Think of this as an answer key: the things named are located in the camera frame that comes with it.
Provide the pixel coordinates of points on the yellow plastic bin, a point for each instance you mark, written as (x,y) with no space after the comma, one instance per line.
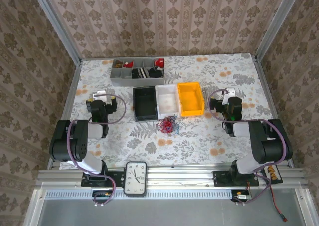
(190,98)

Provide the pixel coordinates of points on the black plastic bin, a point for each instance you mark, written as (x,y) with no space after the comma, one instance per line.
(144,103)

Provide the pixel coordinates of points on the white plastic bin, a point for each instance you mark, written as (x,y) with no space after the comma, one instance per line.
(168,101)

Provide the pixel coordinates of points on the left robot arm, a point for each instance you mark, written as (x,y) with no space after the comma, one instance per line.
(62,141)

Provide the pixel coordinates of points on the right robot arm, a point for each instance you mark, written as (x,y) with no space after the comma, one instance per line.
(264,141)

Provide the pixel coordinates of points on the grey compartment organizer box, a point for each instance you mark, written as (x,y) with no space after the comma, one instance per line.
(122,80)

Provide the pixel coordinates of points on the small brown items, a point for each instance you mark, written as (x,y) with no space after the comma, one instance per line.
(117,65)

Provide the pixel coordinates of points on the floral tablecloth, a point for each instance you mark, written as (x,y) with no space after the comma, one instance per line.
(199,141)

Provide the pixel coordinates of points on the black white striped sock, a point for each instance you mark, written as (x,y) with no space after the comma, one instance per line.
(140,73)

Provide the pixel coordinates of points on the red and white hat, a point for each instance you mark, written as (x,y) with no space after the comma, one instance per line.
(128,64)

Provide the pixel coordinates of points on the red santa hat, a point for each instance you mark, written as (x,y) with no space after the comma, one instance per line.
(159,62)

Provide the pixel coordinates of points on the black framed white clock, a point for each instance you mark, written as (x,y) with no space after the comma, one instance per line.
(135,178)

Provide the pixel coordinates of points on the yellow connector strip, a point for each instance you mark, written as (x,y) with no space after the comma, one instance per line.
(272,174)

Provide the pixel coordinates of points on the small black electronics board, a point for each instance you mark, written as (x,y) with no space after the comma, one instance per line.
(240,196)
(101,196)

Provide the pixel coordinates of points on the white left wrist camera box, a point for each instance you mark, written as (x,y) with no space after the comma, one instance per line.
(99,94)

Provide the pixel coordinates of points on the aluminium table side rail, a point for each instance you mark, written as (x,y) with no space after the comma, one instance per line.
(70,91)
(267,91)

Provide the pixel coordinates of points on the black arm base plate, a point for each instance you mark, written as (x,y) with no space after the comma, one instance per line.
(117,178)
(221,178)

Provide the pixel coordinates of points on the aluminium mounting rail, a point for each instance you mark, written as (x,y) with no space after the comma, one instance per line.
(179,176)

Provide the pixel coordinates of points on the aluminium frame post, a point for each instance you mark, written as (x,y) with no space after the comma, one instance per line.
(56,24)
(277,24)

